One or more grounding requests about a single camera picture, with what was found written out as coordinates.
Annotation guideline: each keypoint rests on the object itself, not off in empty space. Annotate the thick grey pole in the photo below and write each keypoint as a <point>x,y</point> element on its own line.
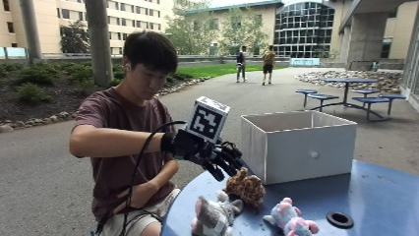
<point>98,42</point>

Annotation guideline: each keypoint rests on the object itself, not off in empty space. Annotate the the person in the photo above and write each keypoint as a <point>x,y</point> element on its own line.
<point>117,131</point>

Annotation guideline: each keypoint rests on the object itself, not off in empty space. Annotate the bed of pale rocks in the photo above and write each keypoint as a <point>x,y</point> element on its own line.
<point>379,80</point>

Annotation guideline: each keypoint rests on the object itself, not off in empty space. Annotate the pale blue sign panel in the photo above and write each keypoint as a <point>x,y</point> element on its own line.
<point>304,62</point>

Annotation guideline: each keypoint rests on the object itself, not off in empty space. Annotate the brown spotted giraffe soft toy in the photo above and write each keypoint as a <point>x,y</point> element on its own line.
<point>246,188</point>

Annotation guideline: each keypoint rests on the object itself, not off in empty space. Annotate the thin grey pole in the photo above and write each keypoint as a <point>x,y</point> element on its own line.
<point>30,29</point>

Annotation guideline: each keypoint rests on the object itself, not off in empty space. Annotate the white open box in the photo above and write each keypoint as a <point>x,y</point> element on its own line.
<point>304,154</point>

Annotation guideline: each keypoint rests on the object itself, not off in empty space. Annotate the green tree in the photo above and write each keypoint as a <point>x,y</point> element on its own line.
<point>243,31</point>
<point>189,29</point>

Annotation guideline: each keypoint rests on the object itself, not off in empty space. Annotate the white cube with black markers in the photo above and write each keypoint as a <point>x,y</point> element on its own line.
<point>209,119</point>

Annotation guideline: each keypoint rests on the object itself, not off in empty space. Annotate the blue picnic table with seats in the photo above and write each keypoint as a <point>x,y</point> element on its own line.
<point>348,81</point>

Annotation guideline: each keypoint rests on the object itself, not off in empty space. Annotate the white earbud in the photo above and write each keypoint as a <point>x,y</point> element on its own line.
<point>127,68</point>

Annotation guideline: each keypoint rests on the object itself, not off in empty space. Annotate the row of border stones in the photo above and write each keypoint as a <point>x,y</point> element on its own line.
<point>42,119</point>

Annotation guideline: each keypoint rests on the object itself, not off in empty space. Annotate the dark small tree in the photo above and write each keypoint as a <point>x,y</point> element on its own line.
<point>74,37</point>

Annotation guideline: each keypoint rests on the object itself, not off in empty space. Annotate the pink and blue soft toy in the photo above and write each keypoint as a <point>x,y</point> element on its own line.
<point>287,218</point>

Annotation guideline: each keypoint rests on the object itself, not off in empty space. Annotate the glass fronted building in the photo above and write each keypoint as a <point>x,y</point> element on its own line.
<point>303,29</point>

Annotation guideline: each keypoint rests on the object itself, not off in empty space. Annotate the grey concrete building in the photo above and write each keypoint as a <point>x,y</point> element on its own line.
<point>366,32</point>

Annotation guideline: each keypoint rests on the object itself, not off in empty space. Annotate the beige building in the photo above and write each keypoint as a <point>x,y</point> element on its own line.
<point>134,19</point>

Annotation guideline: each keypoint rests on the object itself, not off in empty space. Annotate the grey elephant soft toy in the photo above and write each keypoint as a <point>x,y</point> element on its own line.
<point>213,214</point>

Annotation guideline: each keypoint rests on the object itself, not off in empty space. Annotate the green shrubs in bed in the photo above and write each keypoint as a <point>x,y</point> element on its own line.
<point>38,78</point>

